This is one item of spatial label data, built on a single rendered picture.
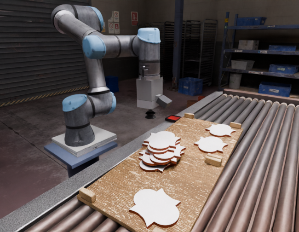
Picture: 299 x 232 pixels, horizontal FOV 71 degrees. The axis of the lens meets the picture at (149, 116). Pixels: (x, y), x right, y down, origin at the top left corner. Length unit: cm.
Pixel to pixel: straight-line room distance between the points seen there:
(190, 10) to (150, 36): 615
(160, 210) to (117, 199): 14
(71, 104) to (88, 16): 41
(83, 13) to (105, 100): 41
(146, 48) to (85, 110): 47
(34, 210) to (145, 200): 33
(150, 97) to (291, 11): 543
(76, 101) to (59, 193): 43
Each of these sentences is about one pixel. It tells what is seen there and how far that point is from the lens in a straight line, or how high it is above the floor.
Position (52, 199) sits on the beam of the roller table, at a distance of 78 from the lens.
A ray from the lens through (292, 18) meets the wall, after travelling 598.
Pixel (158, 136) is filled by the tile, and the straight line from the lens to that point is 87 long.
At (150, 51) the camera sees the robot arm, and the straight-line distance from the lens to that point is 72.
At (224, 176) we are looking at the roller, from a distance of 85.
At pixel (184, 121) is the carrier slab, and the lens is 124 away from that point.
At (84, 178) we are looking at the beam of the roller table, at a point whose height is 92.
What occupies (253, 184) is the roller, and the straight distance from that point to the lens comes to 85.
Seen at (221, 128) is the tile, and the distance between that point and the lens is 116.
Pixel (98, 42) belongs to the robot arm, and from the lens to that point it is 73.
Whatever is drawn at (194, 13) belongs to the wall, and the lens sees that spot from 678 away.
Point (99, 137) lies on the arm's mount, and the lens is 115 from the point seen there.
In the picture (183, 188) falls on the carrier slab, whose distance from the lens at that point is 73.
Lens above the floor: 140
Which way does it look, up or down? 21 degrees down
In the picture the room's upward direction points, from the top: straight up
